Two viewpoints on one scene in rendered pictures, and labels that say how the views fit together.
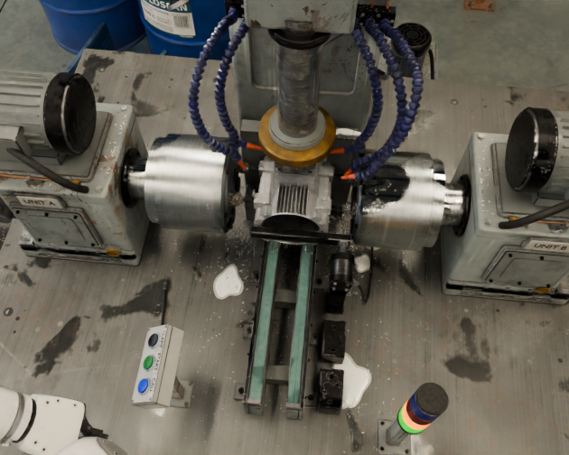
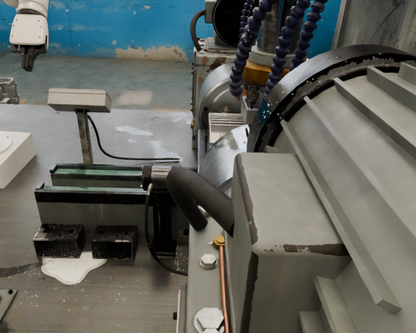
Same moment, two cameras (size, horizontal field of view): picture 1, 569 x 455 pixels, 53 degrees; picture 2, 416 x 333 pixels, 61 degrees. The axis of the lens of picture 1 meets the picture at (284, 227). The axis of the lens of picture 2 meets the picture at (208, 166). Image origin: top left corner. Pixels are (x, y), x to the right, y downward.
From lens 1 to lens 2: 1.31 m
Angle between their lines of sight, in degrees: 61
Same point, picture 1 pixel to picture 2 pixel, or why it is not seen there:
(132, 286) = (175, 148)
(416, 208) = (226, 168)
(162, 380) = (64, 93)
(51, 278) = (179, 125)
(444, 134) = not seen: outside the picture
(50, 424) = (26, 24)
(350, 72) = not seen: hidden behind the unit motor
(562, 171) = (285, 146)
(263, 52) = (347, 35)
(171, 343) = (92, 95)
